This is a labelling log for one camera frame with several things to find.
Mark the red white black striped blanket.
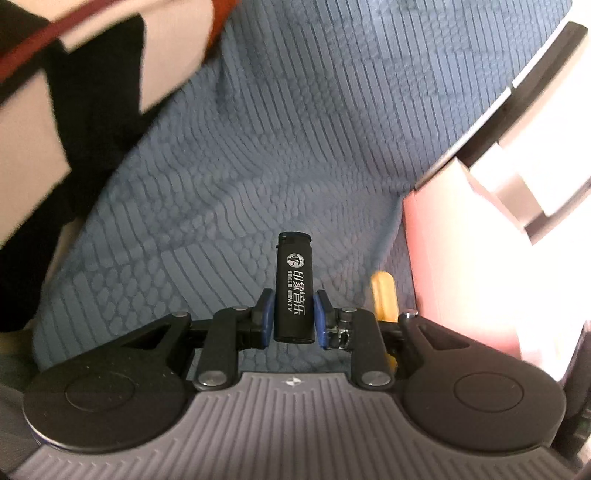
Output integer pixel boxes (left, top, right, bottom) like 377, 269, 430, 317
0, 0, 242, 334

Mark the black bed frame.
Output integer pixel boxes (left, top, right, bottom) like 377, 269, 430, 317
414, 21, 591, 191

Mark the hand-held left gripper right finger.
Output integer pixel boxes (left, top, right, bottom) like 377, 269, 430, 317
313, 290, 472, 391

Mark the black lighter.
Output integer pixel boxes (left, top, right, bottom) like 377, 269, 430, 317
273, 230, 316, 345

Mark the pink cardboard box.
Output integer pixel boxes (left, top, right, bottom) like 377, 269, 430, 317
401, 159, 591, 385

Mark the blue textured mattress cover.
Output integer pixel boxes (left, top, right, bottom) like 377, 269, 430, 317
31, 0, 573, 374

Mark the dark red cord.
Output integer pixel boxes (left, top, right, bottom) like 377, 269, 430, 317
0, 0, 112, 80

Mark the white box lid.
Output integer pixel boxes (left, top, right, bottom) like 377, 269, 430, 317
455, 106, 591, 245

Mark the yellow handled screwdriver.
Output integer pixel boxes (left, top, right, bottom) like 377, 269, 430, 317
372, 271, 400, 371

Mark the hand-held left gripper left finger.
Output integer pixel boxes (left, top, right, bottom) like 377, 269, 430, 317
110, 288, 274, 392

